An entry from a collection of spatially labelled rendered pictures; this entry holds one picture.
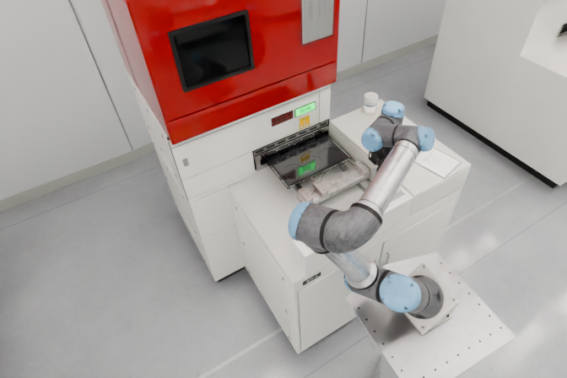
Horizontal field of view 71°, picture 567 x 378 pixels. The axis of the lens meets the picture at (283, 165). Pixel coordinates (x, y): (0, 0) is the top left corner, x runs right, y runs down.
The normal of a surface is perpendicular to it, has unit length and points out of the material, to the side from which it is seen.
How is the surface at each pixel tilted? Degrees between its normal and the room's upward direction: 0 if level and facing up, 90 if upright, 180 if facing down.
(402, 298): 38
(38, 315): 0
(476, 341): 0
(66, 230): 0
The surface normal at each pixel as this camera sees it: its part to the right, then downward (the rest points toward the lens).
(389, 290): -0.52, -0.29
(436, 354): -0.05, -0.71
